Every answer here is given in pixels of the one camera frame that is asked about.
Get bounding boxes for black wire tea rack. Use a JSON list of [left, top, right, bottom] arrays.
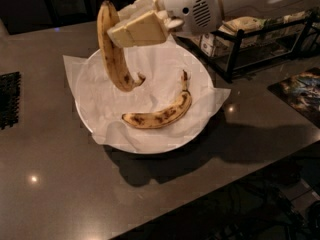
[[178, 9, 320, 82]]

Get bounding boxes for dark appliance in background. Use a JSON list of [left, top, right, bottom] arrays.
[[44, 0, 93, 26]]

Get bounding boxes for black mesh mat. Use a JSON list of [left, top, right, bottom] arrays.
[[0, 72, 21, 130]]

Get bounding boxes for black cables under table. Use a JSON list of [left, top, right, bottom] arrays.
[[196, 180, 320, 240]]

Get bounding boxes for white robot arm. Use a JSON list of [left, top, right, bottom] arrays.
[[108, 0, 320, 48]]

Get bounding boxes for white bowl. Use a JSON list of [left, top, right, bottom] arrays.
[[75, 47, 216, 155]]

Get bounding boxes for white gripper with vent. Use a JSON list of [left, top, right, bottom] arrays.
[[107, 0, 222, 48]]

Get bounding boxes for colourful printed mat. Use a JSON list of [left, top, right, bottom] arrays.
[[267, 67, 320, 128]]

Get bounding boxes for spotted yellow banana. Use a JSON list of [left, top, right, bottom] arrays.
[[121, 70, 192, 129], [97, 0, 146, 92]]

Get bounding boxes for white paper liner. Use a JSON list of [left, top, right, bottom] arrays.
[[63, 37, 232, 153]]

